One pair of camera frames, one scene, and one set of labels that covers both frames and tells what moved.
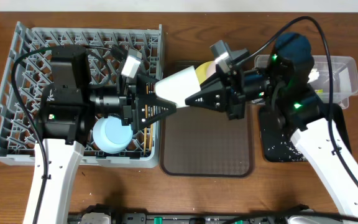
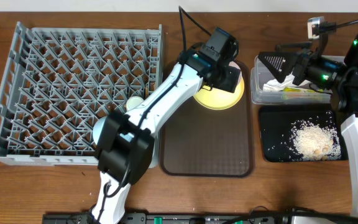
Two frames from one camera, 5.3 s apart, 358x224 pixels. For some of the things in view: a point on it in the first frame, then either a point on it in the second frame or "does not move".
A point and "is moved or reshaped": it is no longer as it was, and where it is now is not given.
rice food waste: [294, 155] is moved or reshaped
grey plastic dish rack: [12, 136] does not move
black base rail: [301, 214] does not move
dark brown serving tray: [199, 142] does not move
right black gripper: [214, 95] -> [288, 57]
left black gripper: [133, 104] -> [229, 81]
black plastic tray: [278, 122] does not move
